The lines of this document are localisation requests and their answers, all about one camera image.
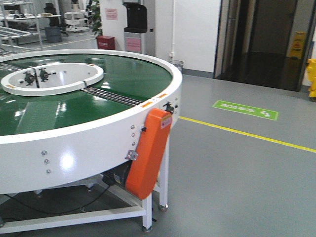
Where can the white utility cart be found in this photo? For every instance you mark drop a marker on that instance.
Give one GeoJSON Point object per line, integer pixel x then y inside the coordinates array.
{"type": "Point", "coordinates": [76, 21]}

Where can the green potted plant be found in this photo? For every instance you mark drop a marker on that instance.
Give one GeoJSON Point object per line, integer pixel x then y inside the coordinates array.
{"type": "Point", "coordinates": [93, 10]}

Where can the red fire extinguisher box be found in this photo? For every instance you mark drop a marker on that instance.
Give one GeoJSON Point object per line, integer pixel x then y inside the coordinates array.
{"type": "Point", "coordinates": [106, 42]}

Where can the wire mesh waste bin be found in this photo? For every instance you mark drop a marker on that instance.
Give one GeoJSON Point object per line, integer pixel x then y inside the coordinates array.
{"type": "Point", "coordinates": [178, 64]}

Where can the dark grey drawer cabinet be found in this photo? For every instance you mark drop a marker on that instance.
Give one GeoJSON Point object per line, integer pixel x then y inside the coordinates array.
{"type": "Point", "coordinates": [53, 34]}

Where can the black office chair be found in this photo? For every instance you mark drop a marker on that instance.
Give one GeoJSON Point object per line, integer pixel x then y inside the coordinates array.
{"type": "Point", "coordinates": [55, 21]}

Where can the orange motor guard cover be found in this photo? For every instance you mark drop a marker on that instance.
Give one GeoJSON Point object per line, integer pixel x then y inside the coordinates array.
{"type": "Point", "coordinates": [144, 170]}

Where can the metal roller conveyor rack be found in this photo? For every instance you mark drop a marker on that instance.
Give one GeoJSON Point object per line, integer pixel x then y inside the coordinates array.
{"type": "Point", "coordinates": [7, 33]}

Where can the round green belt conveyor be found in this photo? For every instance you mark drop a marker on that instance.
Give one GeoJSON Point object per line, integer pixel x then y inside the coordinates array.
{"type": "Point", "coordinates": [49, 141]}

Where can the white conveyor support frame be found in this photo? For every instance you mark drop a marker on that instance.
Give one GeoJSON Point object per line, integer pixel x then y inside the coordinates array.
{"type": "Point", "coordinates": [134, 207]}

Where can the yellow wet floor sign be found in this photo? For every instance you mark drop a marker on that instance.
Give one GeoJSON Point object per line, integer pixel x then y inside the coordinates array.
{"type": "Point", "coordinates": [297, 46]}

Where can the green floor sign sticker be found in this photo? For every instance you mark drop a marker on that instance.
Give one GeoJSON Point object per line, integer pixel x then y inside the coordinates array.
{"type": "Point", "coordinates": [246, 109]}

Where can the black water dispenser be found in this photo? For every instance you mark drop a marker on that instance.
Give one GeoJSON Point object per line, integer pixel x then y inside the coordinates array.
{"type": "Point", "coordinates": [139, 34]}

